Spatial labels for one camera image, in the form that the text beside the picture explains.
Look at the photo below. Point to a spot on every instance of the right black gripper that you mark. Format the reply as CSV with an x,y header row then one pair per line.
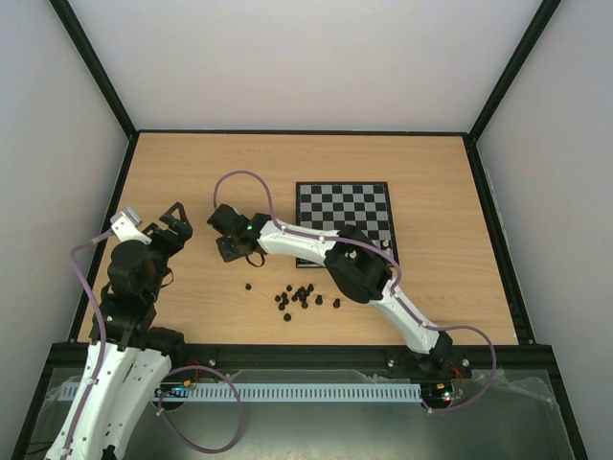
x,y
230,235

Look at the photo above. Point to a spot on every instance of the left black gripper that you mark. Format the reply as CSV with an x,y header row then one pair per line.
x,y
185,230

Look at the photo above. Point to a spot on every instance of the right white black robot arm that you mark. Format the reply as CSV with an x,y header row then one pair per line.
x,y
362,272

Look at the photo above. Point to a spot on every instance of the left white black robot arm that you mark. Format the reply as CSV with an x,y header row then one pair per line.
x,y
127,357

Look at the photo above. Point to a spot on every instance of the black grey chess board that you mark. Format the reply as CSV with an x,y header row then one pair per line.
x,y
332,205

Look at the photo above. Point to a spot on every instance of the clear plastic sheet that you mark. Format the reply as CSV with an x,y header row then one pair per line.
x,y
514,392

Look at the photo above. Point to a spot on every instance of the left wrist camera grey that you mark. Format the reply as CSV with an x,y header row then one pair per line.
x,y
124,226

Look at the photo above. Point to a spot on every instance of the white slotted cable duct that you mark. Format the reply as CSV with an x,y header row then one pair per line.
x,y
300,393

